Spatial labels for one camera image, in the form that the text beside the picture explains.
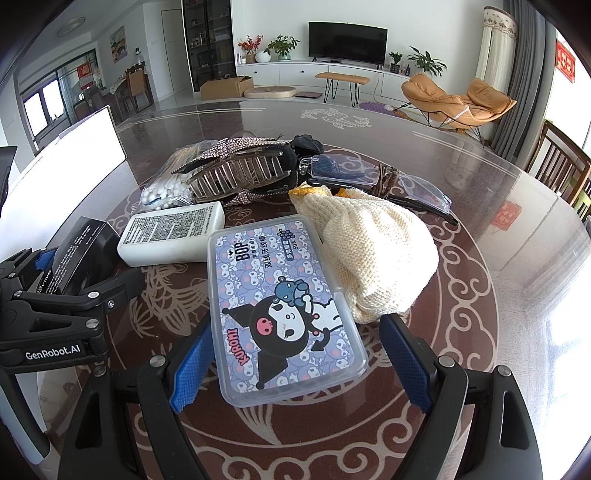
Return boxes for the green potted plant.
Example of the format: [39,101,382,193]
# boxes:
[263,34,300,62]

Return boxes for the rhinestone bow hair claw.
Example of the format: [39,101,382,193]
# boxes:
[172,130,301,208]

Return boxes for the dark blue hair accessory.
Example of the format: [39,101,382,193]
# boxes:
[316,156,346,178]

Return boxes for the black television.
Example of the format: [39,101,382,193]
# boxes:
[308,21,389,65]

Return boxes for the cotton swab pack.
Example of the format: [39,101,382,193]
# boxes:
[139,143,218,214]

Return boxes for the large leafy potted plant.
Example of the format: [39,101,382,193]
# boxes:
[406,46,448,77]

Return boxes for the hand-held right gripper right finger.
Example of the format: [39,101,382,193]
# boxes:
[379,313,543,480]

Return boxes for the white television cabinet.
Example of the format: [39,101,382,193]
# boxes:
[235,60,416,97]

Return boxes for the brown braided cord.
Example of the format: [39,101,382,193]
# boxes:
[367,161,402,200]

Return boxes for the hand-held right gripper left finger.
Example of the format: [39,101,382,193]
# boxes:
[58,320,218,480]

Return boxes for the dark glass display cabinet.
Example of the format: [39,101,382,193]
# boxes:
[181,0,237,93]

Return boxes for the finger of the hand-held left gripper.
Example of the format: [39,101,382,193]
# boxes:
[0,248,58,297]
[15,268,145,320]

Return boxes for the wooden dining chair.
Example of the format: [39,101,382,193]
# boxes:
[124,65,155,114]

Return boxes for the covered standing air conditioner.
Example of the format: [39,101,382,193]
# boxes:
[475,6,518,95]

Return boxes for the white power bank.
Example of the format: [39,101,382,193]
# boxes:
[117,200,226,268]

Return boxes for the cream knit glove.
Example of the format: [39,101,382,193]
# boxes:
[288,181,439,325]

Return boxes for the clear cartoon-print floss box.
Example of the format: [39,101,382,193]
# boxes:
[206,215,369,408]

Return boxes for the orange lounge chair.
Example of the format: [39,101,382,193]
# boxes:
[401,73,518,139]

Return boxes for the beige oval floor tray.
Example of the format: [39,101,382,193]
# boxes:
[244,85,296,99]

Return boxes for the framed painting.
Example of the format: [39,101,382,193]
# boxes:
[109,25,127,64]

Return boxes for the black hair scrunchie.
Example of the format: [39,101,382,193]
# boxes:
[292,133,325,158]

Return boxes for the round ceiling lamp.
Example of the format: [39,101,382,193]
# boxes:
[58,16,88,37]

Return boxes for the orange padded bench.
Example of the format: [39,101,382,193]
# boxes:
[315,71,371,104]

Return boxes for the red flower vase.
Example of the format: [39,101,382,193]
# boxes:
[238,34,264,64]

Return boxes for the grey curtain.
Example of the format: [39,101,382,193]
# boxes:
[489,0,559,162]

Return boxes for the red wall hanging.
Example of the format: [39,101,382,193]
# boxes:
[555,39,577,84]

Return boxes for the white door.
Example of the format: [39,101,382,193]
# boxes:
[161,7,190,97]

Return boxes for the clear glasses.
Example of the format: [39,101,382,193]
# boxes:
[298,154,460,227]

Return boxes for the black cardboard box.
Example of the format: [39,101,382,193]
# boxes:
[34,216,122,296]

